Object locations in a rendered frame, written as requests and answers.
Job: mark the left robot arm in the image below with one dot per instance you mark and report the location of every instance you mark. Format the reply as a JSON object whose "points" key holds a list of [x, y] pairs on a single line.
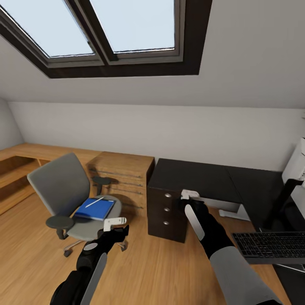
{"points": [[79, 287]]}

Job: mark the notebook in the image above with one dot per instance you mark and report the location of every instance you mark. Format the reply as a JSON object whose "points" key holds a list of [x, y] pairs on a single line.
{"points": [[298, 267]]}

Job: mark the monitor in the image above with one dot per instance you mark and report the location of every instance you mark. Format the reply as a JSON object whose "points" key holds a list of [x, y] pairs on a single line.
{"points": [[294, 184]]}

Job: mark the swivel chair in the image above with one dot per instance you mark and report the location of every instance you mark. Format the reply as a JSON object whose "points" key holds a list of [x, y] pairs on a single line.
{"points": [[63, 187]]}

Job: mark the folder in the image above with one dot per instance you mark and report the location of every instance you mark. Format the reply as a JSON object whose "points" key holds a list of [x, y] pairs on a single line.
{"points": [[94, 209]]}

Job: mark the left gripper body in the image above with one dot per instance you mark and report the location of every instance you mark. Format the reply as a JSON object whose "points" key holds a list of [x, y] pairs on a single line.
{"points": [[115, 235]]}

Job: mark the fixed window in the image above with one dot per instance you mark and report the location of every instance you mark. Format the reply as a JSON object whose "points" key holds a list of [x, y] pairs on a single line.
{"points": [[108, 38]]}

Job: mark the keyboard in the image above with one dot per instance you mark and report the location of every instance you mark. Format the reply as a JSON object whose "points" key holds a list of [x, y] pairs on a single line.
{"points": [[271, 247]]}

